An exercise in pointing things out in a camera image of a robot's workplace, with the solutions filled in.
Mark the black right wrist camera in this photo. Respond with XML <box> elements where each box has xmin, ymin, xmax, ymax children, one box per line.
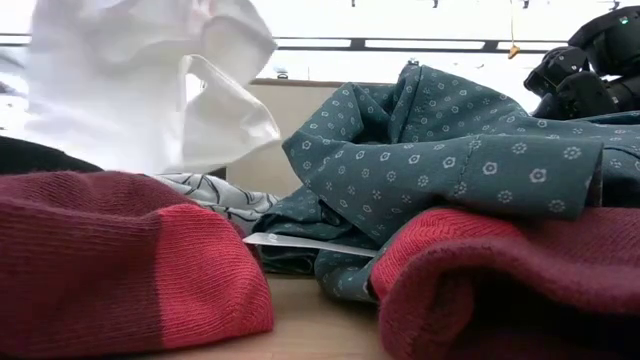
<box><xmin>522</xmin><ymin>45</ymin><xmax>591</xmax><ymax>97</ymax></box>

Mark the yellow hanging tag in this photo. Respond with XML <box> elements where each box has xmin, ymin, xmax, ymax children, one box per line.
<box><xmin>507</xmin><ymin>0</ymin><xmax>521</xmax><ymax>60</ymax></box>

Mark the beige cardboard box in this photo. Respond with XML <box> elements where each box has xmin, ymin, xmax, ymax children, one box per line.
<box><xmin>224</xmin><ymin>78</ymin><xmax>351</xmax><ymax>197</ymax></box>

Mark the teal flower-print shirt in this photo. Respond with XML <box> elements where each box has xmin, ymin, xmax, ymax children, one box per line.
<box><xmin>251</xmin><ymin>62</ymin><xmax>640</xmax><ymax>304</ymax></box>

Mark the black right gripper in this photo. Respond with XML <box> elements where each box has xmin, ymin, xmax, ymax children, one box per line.
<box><xmin>530</xmin><ymin>71</ymin><xmax>640</xmax><ymax>121</ymax></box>

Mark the overhead frame rail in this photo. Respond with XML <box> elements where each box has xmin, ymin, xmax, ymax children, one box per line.
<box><xmin>0</xmin><ymin>32</ymin><xmax>569</xmax><ymax>55</ymax></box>

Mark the plain white garment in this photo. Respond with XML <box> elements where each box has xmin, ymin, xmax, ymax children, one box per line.
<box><xmin>24</xmin><ymin>0</ymin><xmax>282</xmax><ymax>175</ymax></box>

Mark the long white paper tag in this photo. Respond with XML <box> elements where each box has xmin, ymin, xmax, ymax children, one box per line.
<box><xmin>243</xmin><ymin>231</ymin><xmax>379</xmax><ymax>259</ymax></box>

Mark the white grey line-pattern garment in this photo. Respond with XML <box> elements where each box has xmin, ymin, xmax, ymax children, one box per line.
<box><xmin>152</xmin><ymin>172</ymin><xmax>281</xmax><ymax>236</ymax></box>

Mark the black garment with white print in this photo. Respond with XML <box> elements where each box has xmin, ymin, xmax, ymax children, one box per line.
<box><xmin>0</xmin><ymin>135</ymin><xmax>104</xmax><ymax>175</ymax></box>

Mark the dark red sock bright toe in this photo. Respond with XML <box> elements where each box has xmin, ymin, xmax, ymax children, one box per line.
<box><xmin>0</xmin><ymin>170</ymin><xmax>276</xmax><ymax>359</ymax></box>
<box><xmin>369</xmin><ymin>206</ymin><xmax>640</xmax><ymax>360</ymax></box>

